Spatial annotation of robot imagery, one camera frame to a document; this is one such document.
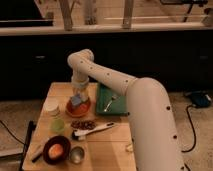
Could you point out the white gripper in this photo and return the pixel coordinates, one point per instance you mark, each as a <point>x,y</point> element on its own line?
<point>81,90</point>

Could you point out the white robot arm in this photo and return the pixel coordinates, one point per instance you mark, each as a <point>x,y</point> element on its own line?
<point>153,129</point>

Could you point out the orange-red bowl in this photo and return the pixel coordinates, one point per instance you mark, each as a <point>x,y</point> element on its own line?
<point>78,111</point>

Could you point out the dark brown bowl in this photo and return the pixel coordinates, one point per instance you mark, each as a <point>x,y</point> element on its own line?
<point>64,142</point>

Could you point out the white stacked cups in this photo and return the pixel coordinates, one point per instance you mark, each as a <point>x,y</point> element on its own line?
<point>51,106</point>

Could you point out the metal fork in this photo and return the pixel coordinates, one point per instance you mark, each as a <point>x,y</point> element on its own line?
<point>114,97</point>

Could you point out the small green cup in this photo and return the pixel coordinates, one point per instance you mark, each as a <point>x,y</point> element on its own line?
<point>57,126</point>

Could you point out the green plastic tray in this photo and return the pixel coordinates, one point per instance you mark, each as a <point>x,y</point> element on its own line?
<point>103,97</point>

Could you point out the white dish brush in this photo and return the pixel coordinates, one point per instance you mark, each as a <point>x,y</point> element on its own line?
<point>81,134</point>

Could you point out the small metal cup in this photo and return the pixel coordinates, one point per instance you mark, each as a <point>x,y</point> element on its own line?
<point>76,155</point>

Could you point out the orange fruit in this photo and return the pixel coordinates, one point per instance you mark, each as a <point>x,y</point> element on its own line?
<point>55,151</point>

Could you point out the yellow corn toy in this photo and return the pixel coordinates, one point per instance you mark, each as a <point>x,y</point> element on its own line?
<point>129,148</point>

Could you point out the black power adapter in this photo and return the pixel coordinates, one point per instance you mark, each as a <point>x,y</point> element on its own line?
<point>199,99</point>

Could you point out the black side rail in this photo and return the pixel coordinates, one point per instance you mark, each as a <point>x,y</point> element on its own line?
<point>30,129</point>

